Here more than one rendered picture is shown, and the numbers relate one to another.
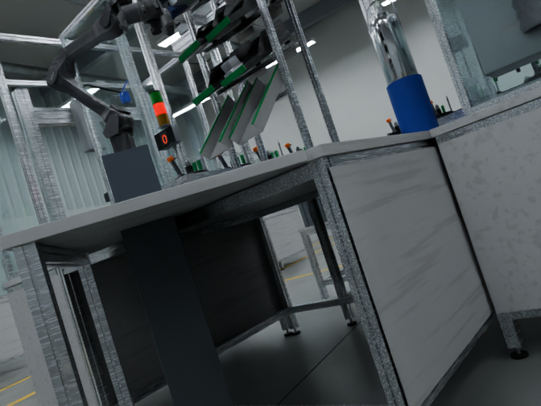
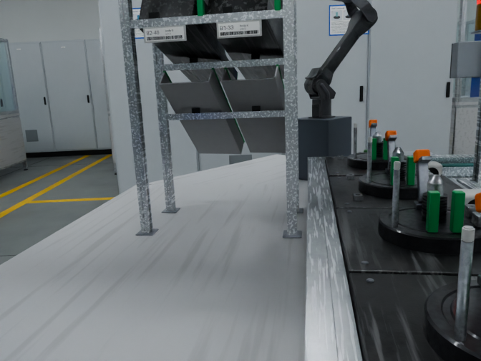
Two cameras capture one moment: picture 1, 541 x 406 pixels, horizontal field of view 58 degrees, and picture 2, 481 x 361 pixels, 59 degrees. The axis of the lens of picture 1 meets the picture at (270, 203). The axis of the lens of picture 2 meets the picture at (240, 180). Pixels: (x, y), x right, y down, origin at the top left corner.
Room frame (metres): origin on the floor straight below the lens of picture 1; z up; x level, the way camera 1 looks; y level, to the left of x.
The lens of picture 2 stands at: (2.57, -0.55, 1.18)
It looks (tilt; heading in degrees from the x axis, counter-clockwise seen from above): 13 degrees down; 150
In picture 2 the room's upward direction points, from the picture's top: 3 degrees counter-clockwise
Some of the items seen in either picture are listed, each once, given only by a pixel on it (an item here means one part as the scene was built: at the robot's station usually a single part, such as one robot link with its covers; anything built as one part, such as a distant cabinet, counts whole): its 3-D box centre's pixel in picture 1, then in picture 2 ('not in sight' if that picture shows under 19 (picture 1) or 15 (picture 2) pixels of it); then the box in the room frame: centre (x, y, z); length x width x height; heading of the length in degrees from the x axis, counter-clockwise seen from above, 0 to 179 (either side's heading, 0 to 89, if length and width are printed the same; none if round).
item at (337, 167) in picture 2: not in sight; (376, 167); (1.85, 0.26, 0.96); 0.24 x 0.24 x 0.02; 51
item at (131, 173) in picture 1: (134, 185); (321, 147); (1.50, 0.38, 0.96); 0.14 x 0.14 x 0.20; 15
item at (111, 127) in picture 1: (118, 127); (321, 89); (1.50, 0.38, 1.15); 0.09 x 0.07 x 0.06; 164
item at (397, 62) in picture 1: (389, 40); not in sight; (2.09, -0.71, 1.32); 0.14 x 0.14 x 0.38
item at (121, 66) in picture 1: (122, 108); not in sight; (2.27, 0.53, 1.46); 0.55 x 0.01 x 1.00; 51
